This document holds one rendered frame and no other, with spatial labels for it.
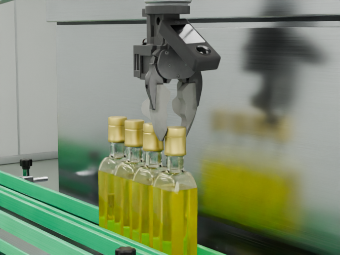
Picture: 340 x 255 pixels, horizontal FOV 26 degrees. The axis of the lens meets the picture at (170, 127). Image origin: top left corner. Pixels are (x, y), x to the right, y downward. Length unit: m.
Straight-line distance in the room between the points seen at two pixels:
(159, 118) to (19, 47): 6.37
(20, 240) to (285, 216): 0.51
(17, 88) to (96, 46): 5.86
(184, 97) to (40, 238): 0.37
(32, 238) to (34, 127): 6.28
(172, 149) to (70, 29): 0.68
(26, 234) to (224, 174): 0.38
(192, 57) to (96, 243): 0.40
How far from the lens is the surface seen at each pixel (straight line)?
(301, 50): 1.13
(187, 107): 1.18
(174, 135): 1.16
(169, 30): 1.14
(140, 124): 1.25
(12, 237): 1.44
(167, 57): 1.15
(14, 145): 7.55
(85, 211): 1.52
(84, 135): 1.73
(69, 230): 1.39
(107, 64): 1.62
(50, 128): 7.70
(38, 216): 1.49
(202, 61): 1.08
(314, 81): 1.11
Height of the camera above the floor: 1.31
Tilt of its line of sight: 7 degrees down
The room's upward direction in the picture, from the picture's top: straight up
